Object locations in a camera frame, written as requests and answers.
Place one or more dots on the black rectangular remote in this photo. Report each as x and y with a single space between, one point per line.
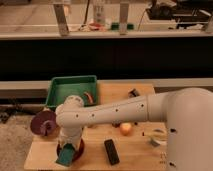
111 152

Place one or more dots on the grey metal object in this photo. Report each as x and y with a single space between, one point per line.
158 138

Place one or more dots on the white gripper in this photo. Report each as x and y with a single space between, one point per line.
70 135

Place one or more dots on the wooden board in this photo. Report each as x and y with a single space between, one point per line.
135 151

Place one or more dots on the orange carrot toy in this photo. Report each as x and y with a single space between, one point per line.
89 96

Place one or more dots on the small dark object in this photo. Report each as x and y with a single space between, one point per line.
133 93

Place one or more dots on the red bowl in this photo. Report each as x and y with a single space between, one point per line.
78 152

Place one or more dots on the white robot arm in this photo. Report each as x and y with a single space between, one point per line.
187 113

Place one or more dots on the green plastic bin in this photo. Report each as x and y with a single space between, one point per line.
62 87

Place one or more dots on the yellow round fruit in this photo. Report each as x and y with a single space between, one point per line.
125 128

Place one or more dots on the purple plate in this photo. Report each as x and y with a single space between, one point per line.
44 123

